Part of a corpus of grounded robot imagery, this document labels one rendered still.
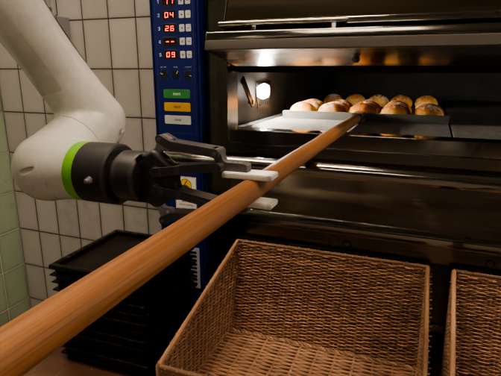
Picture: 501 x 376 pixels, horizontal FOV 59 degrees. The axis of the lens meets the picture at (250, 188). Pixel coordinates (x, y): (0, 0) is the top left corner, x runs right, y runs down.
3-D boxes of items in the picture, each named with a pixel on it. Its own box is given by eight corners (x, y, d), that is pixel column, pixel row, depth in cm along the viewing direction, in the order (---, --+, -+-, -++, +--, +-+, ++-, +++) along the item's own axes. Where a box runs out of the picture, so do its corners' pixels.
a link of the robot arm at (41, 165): (17, 210, 74) (-20, 158, 66) (63, 163, 82) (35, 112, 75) (86, 221, 69) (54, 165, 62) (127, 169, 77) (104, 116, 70)
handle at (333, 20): (216, 43, 115) (218, 45, 117) (344, 40, 103) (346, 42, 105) (218, 20, 115) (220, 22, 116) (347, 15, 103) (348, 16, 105)
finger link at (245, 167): (217, 168, 62) (216, 146, 61) (250, 171, 60) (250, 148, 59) (212, 170, 61) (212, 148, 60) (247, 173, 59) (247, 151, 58)
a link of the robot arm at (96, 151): (69, 210, 65) (63, 147, 63) (119, 190, 76) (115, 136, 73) (104, 214, 63) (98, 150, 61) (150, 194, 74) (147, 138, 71)
